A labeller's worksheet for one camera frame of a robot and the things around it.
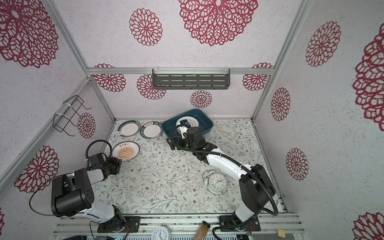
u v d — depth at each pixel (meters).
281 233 0.71
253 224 0.73
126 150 1.00
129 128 1.13
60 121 0.73
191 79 0.96
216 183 0.83
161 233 0.69
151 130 1.13
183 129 0.73
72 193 0.45
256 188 0.44
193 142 0.64
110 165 0.82
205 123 1.16
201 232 0.69
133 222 0.74
